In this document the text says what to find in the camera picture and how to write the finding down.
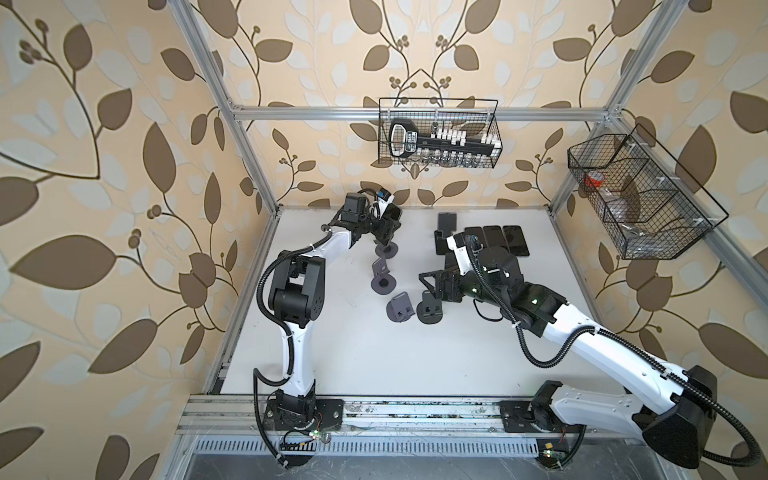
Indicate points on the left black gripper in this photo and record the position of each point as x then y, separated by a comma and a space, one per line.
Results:
385, 228

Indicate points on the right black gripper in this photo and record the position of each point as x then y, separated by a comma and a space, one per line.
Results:
452, 276

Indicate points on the black phone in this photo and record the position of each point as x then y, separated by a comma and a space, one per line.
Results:
478, 233

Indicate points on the green phone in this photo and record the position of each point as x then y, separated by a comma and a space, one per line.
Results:
494, 236

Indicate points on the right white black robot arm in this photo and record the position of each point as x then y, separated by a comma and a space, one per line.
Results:
673, 410

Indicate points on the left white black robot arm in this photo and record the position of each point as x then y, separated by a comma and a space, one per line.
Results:
291, 293

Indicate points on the back left round stand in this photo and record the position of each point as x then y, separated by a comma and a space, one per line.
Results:
388, 251

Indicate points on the front right black stand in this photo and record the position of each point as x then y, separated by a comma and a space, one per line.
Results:
429, 309

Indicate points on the black stand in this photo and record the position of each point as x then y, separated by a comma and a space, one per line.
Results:
429, 309
446, 226

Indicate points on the purple round stand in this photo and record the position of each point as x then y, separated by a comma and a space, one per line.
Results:
383, 283

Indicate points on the front left purple stand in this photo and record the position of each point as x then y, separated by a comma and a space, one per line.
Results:
399, 308

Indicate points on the back right black stand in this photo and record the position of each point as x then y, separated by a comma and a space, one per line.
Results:
446, 226

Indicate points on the red capped clear item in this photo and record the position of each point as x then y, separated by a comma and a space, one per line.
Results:
593, 180

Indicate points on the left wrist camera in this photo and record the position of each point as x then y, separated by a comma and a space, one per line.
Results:
383, 199

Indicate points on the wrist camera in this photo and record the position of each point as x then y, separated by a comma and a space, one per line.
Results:
383, 199
465, 248

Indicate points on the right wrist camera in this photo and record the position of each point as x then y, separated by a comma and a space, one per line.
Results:
465, 248

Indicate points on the back wire basket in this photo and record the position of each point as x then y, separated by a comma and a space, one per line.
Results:
474, 116

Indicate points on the wire basket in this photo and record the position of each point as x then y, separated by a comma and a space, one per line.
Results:
651, 204
474, 116

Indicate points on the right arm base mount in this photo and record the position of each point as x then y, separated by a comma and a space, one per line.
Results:
520, 416

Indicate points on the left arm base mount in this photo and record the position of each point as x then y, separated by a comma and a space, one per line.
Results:
286, 412

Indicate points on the right wire basket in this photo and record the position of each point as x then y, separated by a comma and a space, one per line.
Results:
651, 204

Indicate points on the front aluminium rail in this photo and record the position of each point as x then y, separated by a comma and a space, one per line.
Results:
443, 427

